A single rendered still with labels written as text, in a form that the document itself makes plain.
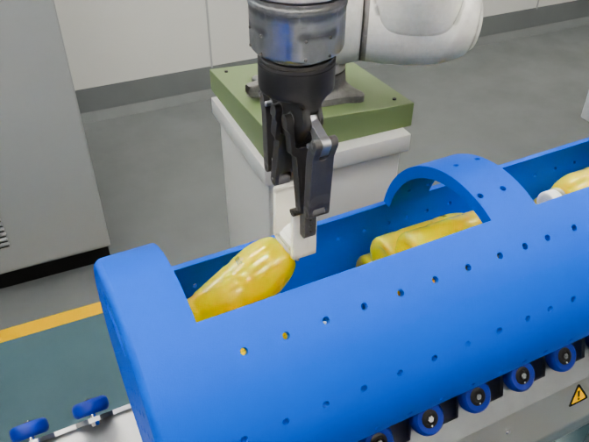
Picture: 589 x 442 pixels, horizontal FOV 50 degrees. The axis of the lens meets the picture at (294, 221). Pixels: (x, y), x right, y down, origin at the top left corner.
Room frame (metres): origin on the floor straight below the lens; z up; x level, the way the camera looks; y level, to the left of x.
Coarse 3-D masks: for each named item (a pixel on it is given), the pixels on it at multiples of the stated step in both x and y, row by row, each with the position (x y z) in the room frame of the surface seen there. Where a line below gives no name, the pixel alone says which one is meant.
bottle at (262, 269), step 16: (272, 240) 0.56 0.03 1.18; (240, 256) 0.55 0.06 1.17; (256, 256) 0.54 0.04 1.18; (272, 256) 0.54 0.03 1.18; (288, 256) 0.55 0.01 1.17; (224, 272) 0.54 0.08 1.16; (240, 272) 0.53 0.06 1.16; (256, 272) 0.53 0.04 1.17; (272, 272) 0.53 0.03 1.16; (288, 272) 0.54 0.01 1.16; (208, 288) 0.52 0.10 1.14; (224, 288) 0.52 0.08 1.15; (240, 288) 0.52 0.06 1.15; (256, 288) 0.52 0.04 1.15; (272, 288) 0.52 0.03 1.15; (192, 304) 0.51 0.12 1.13; (208, 304) 0.51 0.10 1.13; (224, 304) 0.50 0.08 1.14; (240, 304) 0.51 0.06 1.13
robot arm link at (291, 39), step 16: (256, 0) 0.55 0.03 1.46; (336, 0) 0.54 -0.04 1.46; (256, 16) 0.55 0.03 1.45; (272, 16) 0.53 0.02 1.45; (288, 16) 0.53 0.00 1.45; (304, 16) 0.53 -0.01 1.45; (320, 16) 0.53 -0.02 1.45; (336, 16) 0.54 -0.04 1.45; (256, 32) 0.55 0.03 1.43; (272, 32) 0.53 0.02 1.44; (288, 32) 0.53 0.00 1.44; (304, 32) 0.53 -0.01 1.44; (320, 32) 0.53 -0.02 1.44; (336, 32) 0.54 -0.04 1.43; (256, 48) 0.55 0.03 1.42; (272, 48) 0.53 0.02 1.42; (288, 48) 0.53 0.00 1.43; (304, 48) 0.53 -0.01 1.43; (320, 48) 0.54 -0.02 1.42; (336, 48) 0.55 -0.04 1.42; (288, 64) 0.54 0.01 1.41; (304, 64) 0.54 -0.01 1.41
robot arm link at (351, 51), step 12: (348, 0) 1.14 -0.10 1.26; (360, 0) 1.15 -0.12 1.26; (348, 12) 1.13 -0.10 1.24; (360, 12) 1.13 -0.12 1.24; (348, 24) 1.13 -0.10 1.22; (360, 24) 1.13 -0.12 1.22; (348, 36) 1.13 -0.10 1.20; (360, 36) 1.12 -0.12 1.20; (348, 48) 1.13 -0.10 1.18; (336, 60) 1.13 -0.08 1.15; (348, 60) 1.14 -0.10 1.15; (336, 72) 1.15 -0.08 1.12
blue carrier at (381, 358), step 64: (448, 192) 0.77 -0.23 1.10; (512, 192) 0.59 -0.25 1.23; (576, 192) 0.60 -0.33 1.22; (128, 256) 0.49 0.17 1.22; (320, 256) 0.67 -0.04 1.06; (448, 256) 0.50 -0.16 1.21; (512, 256) 0.52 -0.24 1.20; (576, 256) 0.54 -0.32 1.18; (128, 320) 0.39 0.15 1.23; (192, 320) 0.40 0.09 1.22; (256, 320) 0.41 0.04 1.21; (320, 320) 0.42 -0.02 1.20; (384, 320) 0.43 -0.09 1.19; (448, 320) 0.45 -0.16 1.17; (512, 320) 0.48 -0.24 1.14; (576, 320) 0.51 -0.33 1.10; (128, 384) 0.44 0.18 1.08; (192, 384) 0.35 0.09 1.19; (256, 384) 0.36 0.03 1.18; (320, 384) 0.38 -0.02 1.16; (384, 384) 0.40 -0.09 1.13; (448, 384) 0.43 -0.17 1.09
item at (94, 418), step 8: (120, 408) 0.51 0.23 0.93; (128, 408) 0.51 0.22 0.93; (96, 416) 0.48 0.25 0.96; (104, 416) 0.48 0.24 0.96; (80, 424) 0.48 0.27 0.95; (96, 424) 0.48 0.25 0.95; (56, 432) 0.48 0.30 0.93; (64, 432) 0.48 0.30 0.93; (32, 440) 0.45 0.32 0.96; (40, 440) 0.45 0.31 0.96
